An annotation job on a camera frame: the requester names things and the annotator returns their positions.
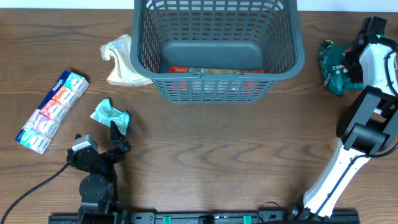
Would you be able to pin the mint green packet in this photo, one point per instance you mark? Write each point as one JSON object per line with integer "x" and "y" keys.
{"x": 105, "y": 113}

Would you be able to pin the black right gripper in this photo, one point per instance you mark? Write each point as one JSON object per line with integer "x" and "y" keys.
{"x": 351, "y": 62}

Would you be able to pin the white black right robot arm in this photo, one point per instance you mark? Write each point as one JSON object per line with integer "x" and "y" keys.
{"x": 365, "y": 131}

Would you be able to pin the grey plastic lattice basket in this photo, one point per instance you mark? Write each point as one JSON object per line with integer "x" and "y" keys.
{"x": 226, "y": 34}

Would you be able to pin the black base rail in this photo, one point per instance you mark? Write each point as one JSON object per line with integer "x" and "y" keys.
{"x": 264, "y": 216}

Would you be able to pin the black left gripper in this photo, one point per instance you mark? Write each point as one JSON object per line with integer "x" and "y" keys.
{"x": 104, "y": 155}

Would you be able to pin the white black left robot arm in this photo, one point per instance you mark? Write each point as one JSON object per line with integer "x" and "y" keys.
{"x": 99, "y": 190}

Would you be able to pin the green Nescafe coffee bag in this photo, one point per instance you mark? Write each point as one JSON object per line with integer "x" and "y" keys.
{"x": 334, "y": 74}

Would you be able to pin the crumpled beige paper pouch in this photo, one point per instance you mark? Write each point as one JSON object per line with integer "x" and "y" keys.
{"x": 123, "y": 73}

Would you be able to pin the Kleenex tissue multipack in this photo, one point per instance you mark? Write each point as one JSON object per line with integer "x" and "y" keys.
{"x": 43, "y": 124}

